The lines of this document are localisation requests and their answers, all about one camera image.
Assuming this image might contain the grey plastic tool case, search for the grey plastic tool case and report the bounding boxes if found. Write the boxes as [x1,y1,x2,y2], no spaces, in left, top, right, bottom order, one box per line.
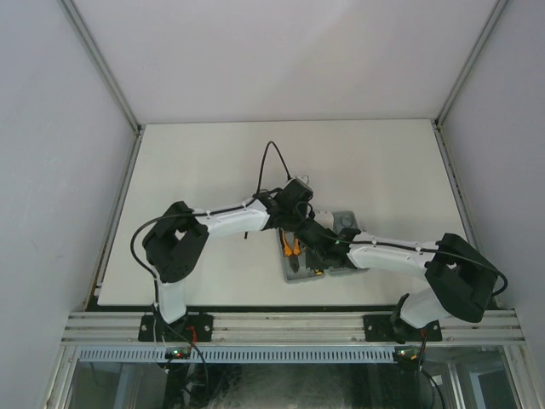
[278,210,367,284]

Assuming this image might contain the orange black pliers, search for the orange black pliers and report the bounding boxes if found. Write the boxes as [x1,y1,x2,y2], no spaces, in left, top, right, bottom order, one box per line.
[284,231,301,274]

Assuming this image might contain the long black yellow screwdriver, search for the long black yellow screwdriver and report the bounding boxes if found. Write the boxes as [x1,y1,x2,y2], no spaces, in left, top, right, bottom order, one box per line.
[278,229,285,251]

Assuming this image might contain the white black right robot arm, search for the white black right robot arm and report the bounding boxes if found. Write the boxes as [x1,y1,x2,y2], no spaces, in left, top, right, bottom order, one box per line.
[295,220,508,343]

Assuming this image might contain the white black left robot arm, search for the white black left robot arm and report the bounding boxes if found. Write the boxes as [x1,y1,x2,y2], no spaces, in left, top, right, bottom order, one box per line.
[142,178,313,341]

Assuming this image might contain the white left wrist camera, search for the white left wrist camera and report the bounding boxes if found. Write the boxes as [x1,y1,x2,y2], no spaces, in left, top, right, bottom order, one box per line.
[292,175,310,186]

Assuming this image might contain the black left camera cable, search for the black left camera cable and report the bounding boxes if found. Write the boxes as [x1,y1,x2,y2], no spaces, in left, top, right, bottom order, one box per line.
[130,141,293,282]

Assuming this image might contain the black camera cable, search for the black camera cable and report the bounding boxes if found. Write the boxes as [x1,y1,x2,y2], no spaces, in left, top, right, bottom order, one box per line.
[293,201,509,308]
[130,141,293,282]

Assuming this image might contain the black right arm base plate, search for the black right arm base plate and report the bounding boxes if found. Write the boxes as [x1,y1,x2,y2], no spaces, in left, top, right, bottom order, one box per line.
[363,314,443,344]

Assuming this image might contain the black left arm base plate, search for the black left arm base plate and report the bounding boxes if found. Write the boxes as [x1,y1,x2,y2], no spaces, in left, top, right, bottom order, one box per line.
[138,314,214,343]

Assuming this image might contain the black right camera cable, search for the black right camera cable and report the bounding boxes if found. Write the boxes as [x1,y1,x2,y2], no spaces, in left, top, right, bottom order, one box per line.
[293,201,509,308]

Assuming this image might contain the right aluminium frame post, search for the right aluminium frame post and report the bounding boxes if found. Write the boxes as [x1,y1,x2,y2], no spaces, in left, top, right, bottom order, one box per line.
[433,0,512,127]

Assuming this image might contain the aluminium frame post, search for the aluminium frame post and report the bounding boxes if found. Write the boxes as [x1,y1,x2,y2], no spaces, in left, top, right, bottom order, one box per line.
[57,0,144,133]
[433,0,512,127]

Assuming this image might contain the aluminium front rail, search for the aluminium front rail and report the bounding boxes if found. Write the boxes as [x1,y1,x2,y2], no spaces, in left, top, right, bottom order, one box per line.
[61,311,525,346]

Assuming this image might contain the grey slotted cable duct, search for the grey slotted cable duct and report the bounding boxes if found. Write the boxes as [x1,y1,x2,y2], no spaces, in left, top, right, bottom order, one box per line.
[78,346,395,364]

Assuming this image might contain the left aluminium frame post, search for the left aluminium frame post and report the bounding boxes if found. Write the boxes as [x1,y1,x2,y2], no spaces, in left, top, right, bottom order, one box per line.
[57,0,144,133]

